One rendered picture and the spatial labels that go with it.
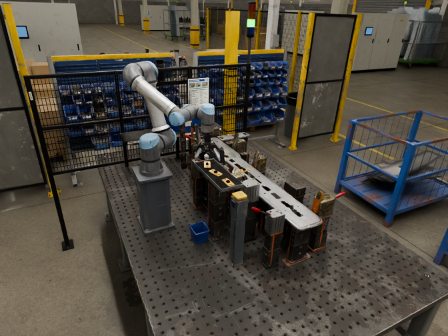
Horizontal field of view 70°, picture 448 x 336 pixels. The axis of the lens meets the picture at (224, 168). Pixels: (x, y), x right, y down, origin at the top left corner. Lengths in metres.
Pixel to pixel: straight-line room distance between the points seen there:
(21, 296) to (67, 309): 0.42
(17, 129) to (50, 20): 4.90
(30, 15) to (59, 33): 0.60
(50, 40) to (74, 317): 6.81
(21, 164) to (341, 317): 3.47
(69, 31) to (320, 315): 7.88
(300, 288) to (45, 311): 1.87
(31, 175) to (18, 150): 0.32
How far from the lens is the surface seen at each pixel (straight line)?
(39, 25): 8.57
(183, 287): 1.81
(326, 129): 5.72
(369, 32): 13.13
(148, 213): 2.08
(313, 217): 1.85
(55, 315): 2.82
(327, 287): 1.91
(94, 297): 2.83
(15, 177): 4.20
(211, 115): 1.78
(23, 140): 4.00
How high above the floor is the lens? 2.03
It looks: 27 degrees down
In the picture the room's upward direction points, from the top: 2 degrees clockwise
